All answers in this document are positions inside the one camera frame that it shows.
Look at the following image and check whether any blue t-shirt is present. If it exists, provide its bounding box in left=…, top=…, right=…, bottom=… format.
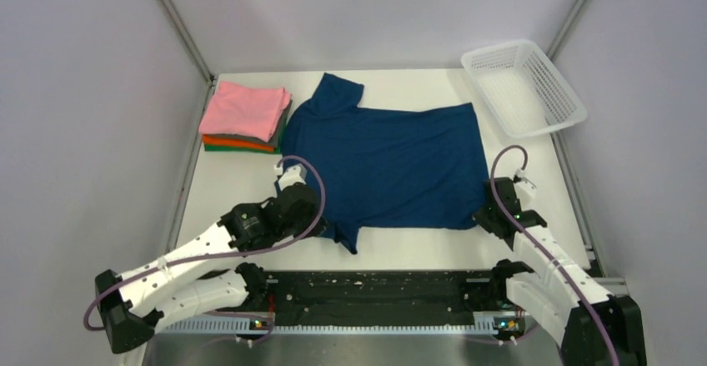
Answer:
left=280, top=73, right=489, bottom=253

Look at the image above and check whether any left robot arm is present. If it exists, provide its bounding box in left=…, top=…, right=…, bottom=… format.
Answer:
left=93, top=182, right=327, bottom=354

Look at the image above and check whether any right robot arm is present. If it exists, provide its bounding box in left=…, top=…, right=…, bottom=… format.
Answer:
left=474, top=178, right=647, bottom=365

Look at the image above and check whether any green folded t-shirt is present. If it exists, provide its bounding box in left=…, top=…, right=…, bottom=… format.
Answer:
left=202, top=135, right=283, bottom=154

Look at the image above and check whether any grey folded t-shirt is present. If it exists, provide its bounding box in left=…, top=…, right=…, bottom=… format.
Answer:
left=208, top=104, right=292, bottom=148

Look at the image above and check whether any orange folded t-shirt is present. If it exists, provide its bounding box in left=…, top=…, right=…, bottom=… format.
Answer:
left=202, top=135, right=276, bottom=153

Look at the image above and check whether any pink folded t-shirt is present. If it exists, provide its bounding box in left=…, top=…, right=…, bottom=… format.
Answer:
left=198, top=82, right=292, bottom=142

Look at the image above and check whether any white plastic basket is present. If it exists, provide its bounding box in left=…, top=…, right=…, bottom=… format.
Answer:
left=460, top=39, right=588, bottom=138

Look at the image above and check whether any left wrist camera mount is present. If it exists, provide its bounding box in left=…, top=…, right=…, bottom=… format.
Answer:
left=274, top=163, right=307, bottom=191

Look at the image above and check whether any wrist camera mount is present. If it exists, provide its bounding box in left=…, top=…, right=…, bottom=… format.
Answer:
left=513, top=168, right=538, bottom=202
left=274, top=163, right=307, bottom=191

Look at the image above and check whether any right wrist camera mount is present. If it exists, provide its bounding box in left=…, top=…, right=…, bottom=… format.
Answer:
left=513, top=168, right=538, bottom=202

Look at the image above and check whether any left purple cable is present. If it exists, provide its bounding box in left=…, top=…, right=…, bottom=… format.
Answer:
left=83, top=155, right=328, bottom=333

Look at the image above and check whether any purple cable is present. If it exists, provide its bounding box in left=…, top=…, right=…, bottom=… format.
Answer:
left=489, top=145, right=623, bottom=366
left=83, top=155, right=328, bottom=333

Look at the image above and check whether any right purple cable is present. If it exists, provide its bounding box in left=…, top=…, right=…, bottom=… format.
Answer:
left=489, top=145, right=623, bottom=366

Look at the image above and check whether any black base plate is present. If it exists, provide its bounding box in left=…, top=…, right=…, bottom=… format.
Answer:
left=237, top=271, right=524, bottom=328

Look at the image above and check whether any white slotted cable duct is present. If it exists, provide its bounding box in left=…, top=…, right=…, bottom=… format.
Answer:
left=162, top=316, right=519, bottom=335

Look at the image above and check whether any right aluminium frame post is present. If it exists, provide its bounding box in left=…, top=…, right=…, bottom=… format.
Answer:
left=545, top=0, right=590, bottom=61

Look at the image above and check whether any aluminium frame post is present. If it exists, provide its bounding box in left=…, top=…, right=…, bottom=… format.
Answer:
left=157, top=0, right=214, bottom=84
left=545, top=0, right=590, bottom=61

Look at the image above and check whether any left aluminium frame post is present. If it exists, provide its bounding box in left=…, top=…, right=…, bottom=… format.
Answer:
left=157, top=0, right=214, bottom=84

